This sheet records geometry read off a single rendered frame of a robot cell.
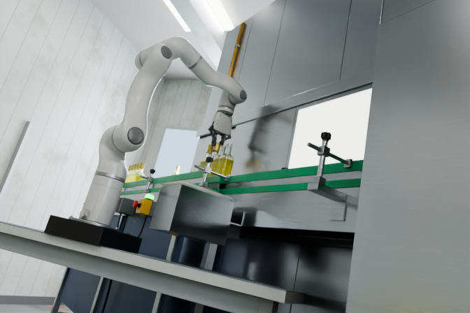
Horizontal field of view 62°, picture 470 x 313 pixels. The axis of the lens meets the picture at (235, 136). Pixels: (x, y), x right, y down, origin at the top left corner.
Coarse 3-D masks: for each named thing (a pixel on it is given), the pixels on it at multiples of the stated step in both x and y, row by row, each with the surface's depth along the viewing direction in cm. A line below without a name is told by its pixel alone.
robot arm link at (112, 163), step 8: (112, 128) 160; (104, 136) 162; (104, 144) 161; (112, 144) 158; (104, 152) 159; (112, 152) 161; (120, 152) 162; (104, 160) 154; (112, 160) 155; (120, 160) 162; (104, 168) 152; (112, 168) 152; (120, 168) 154; (112, 176) 151; (120, 176) 154
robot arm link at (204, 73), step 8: (200, 64) 187; (208, 64) 191; (192, 72) 190; (200, 72) 188; (208, 72) 190; (216, 72) 193; (200, 80) 193; (208, 80) 191; (216, 80) 190; (224, 80) 190; (232, 80) 191; (224, 88) 190; (232, 88) 190; (240, 88) 193; (232, 96) 192; (240, 96) 192
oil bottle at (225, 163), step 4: (220, 156) 182; (224, 156) 179; (228, 156) 180; (232, 156) 181; (220, 160) 180; (224, 160) 178; (228, 160) 179; (232, 160) 180; (220, 164) 179; (224, 164) 178; (228, 164) 179; (232, 164) 180; (216, 168) 181; (220, 168) 177; (224, 168) 177; (228, 168) 178; (216, 172) 179; (220, 172) 176; (224, 172) 177; (228, 172) 178
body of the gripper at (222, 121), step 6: (216, 114) 196; (222, 114) 196; (228, 114) 197; (216, 120) 194; (222, 120) 195; (228, 120) 197; (216, 126) 193; (222, 126) 195; (228, 126) 197; (222, 132) 195; (228, 132) 196
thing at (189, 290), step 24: (0, 240) 156; (24, 240) 152; (72, 264) 141; (96, 264) 138; (120, 264) 134; (144, 288) 128; (168, 288) 126; (192, 288) 123; (216, 288) 121; (240, 312) 116; (264, 312) 113
